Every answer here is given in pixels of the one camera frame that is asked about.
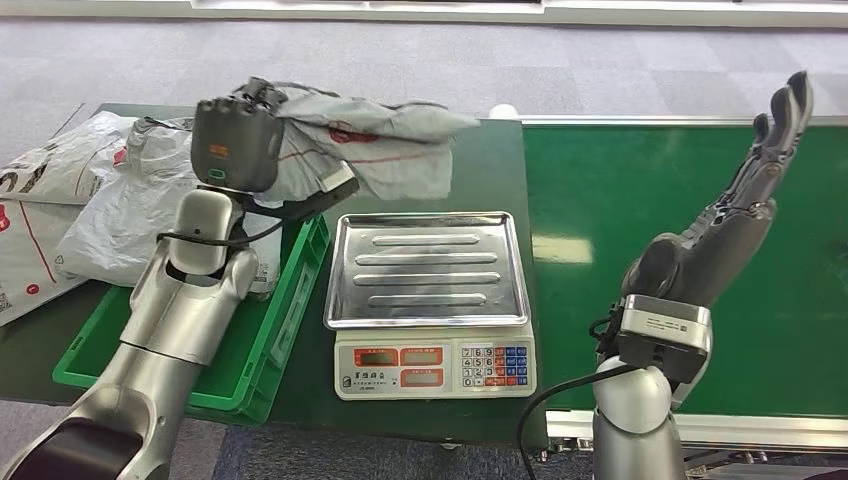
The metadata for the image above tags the large grey plastic mailer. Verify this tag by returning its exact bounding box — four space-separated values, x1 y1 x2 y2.
54 117 285 297

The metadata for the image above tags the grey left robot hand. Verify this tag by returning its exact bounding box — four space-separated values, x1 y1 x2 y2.
190 76 289 195

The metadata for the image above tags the white electronic scale body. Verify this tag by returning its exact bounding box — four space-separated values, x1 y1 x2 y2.
333 323 538 401

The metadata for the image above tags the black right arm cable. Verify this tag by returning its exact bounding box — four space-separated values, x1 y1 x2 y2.
515 362 639 480

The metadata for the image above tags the black left camera bracket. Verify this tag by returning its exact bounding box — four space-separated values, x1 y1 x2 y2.
238 177 359 225

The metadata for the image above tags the grey mailer with red line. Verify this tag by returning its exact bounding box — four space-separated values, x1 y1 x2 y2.
228 79 482 204

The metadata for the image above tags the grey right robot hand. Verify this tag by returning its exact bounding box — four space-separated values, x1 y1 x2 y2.
620 70 815 310

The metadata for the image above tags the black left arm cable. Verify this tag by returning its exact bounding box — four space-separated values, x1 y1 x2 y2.
156 217 287 250

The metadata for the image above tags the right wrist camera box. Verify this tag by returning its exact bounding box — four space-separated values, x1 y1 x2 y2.
614 294 714 387

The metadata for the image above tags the green plastic crate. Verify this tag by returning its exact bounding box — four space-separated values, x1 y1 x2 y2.
52 213 331 427

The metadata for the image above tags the green conveyor belt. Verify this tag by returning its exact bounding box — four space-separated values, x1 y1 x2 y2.
521 124 848 419

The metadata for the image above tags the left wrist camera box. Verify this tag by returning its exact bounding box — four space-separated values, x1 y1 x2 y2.
316 161 362 202

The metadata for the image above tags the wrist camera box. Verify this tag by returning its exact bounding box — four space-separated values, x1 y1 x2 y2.
614 294 714 387
316 161 362 202

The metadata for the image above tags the white mailer with red print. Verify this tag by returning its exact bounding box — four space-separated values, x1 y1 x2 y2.
0 199 91 327

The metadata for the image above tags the black camera bracket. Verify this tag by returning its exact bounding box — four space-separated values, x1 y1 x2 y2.
588 298 627 364
238 177 359 225

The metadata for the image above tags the white wall ledge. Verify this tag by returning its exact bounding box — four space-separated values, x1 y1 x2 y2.
0 0 848 29

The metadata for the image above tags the white mailer with black print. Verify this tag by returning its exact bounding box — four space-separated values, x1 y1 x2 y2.
0 110 138 205

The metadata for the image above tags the dark green table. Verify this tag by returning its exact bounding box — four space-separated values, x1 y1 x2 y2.
0 102 550 450

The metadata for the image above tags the aluminium conveyor frame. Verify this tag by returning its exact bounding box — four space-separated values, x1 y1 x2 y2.
516 115 848 480

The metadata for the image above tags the black right camera bracket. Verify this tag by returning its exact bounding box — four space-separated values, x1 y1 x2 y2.
588 298 627 364

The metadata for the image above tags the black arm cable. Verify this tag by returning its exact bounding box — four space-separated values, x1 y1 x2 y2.
156 217 287 250
515 362 639 480

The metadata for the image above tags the stainless steel scale tray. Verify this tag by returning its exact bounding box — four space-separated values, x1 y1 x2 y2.
323 211 533 331

